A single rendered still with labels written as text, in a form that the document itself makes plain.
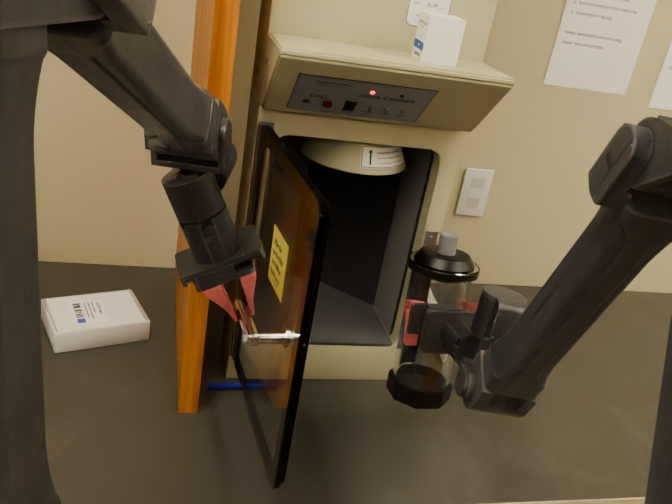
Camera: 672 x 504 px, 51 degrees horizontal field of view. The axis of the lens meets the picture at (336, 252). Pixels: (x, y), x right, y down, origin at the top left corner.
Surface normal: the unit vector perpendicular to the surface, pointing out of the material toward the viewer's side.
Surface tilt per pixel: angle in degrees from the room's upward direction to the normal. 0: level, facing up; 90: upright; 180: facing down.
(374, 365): 90
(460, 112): 135
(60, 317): 0
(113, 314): 0
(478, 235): 90
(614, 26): 90
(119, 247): 90
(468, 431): 0
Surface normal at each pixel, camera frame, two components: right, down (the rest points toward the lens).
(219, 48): 0.21, 0.44
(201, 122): 0.96, 0.17
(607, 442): 0.16, -0.90
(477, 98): 0.04, 0.94
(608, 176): -0.97, -0.21
